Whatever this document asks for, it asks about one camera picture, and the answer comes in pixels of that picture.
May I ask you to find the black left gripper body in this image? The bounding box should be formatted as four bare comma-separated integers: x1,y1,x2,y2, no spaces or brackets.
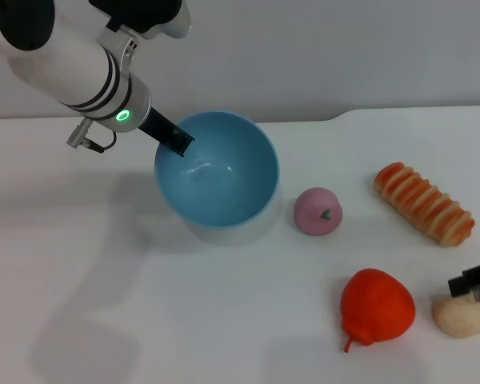
138,106,181,150

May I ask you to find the beige egg yolk pastry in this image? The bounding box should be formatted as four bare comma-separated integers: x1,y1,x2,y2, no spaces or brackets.
430,294,480,339

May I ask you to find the blue plastic bowl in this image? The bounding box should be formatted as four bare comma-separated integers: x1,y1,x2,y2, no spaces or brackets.
154,110,281,230

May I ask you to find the orange striped long bread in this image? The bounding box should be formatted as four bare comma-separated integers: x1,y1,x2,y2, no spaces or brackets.
374,162,476,247

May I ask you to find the red bell pepper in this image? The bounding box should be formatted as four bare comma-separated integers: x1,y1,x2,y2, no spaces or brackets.
340,268,416,354

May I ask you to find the pink peach bun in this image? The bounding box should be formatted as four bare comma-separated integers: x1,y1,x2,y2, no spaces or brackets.
294,186,343,238

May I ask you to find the left arm connector cable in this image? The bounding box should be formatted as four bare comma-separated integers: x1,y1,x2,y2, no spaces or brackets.
66,118,118,154

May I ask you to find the left wrist camera housing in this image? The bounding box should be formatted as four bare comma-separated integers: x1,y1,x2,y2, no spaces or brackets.
88,0,193,75

